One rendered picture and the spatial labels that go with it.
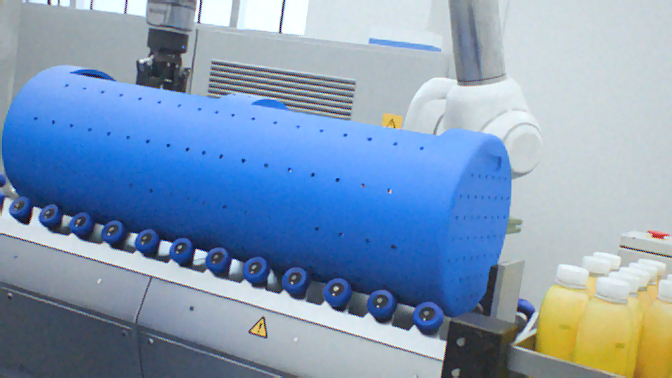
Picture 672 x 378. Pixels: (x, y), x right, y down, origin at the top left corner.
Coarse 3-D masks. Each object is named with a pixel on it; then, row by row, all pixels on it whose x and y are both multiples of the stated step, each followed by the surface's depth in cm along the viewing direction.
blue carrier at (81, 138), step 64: (64, 128) 158; (128, 128) 153; (192, 128) 148; (256, 128) 143; (320, 128) 140; (384, 128) 137; (64, 192) 161; (128, 192) 153; (192, 192) 145; (256, 192) 139; (320, 192) 134; (384, 192) 129; (448, 192) 125; (256, 256) 146; (320, 256) 137; (384, 256) 130; (448, 256) 127
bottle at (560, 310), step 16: (560, 288) 119; (576, 288) 118; (544, 304) 120; (560, 304) 118; (576, 304) 118; (544, 320) 119; (560, 320) 118; (576, 320) 118; (544, 336) 119; (560, 336) 118; (544, 352) 119; (560, 352) 118
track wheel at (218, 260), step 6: (210, 252) 148; (216, 252) 148; (222, 252) 148; (228, 252) 147; (210, 258) 148; (216, 258) 147; (222, 258) 147; (228, 258) 147; (210, 264) 147; (216, 264) 147; (222, 264) 146; (228, 264) 147; (210, 270) 147; (216, 270) 146; (222, 270) 147
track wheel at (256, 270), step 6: (252, 258) 145; (258, 258) 145; (246, 264) 145; (252, 264) 144; (258, 264) 144; (264, 264) 144; (246, 270) 144; (252, 270) 144; (258, 270) 143; (264, 270) 143; (246, 276) 143; (252, 276) 143; (258, 276) 143; (264, 276) 143; (252, 282) 143; (258, 282) 143
